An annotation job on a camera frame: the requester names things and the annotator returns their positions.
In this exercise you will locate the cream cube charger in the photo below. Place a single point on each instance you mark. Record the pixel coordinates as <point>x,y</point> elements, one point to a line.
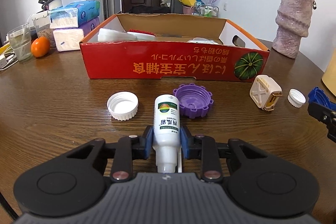
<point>265,92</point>

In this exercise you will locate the white bottle cap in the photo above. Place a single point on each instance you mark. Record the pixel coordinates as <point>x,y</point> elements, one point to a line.
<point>123,105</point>
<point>296,98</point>

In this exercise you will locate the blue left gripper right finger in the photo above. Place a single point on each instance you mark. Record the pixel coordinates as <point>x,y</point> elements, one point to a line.
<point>197,146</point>

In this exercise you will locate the clear food container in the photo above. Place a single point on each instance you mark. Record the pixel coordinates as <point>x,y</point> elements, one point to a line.
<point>41,23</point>

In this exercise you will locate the small white medicine bottle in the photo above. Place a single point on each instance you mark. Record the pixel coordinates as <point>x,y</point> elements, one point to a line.
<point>166,127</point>

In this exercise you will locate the purple tissue pack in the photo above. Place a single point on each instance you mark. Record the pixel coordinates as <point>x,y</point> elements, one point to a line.
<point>68,39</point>

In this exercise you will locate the purple jar lid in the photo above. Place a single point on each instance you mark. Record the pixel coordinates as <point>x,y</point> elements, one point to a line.
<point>194,101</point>

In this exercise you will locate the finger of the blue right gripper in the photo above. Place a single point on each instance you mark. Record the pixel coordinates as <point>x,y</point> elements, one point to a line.
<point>318,96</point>

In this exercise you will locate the grey tape roll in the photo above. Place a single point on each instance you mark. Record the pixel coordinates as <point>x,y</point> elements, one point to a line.
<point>109,35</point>

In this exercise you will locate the white power adapter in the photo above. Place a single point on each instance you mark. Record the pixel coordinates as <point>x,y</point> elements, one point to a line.
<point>5,60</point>

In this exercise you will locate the orange fruit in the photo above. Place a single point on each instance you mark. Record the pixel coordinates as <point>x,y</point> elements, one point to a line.
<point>40,47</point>

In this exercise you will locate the wire trolley rack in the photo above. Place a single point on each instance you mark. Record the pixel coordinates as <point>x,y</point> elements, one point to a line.
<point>207,11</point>

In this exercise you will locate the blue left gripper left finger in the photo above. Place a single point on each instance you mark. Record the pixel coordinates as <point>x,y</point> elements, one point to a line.
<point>137,147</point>

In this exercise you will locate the pink textured vase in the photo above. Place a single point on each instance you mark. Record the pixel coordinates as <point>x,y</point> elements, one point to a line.
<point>293,20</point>

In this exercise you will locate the yellow thermos jug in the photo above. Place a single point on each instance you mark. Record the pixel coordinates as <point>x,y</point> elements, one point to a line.
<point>329,76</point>

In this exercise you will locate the red cardboard box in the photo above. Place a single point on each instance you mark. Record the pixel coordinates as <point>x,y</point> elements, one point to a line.
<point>238,56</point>

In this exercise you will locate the blue tissue pack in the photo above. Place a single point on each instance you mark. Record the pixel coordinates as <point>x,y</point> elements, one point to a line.
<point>74,15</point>

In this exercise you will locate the black bag on floor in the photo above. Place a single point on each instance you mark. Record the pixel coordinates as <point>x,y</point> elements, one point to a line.
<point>144,9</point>

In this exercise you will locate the glass cup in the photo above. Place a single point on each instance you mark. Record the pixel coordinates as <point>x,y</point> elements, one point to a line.
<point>20,41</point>

